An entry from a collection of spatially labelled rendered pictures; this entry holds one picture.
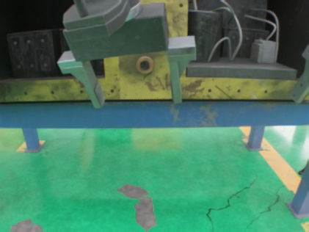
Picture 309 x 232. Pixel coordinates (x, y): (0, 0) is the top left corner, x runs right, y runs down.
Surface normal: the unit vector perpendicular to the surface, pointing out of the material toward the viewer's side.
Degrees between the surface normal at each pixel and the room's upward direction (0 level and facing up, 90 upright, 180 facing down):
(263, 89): 90
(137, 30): 114
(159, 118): 90
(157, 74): 90
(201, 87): 90
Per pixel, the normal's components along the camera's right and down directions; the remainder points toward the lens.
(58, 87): 0.03, 0.40
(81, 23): -0.07, 0.73
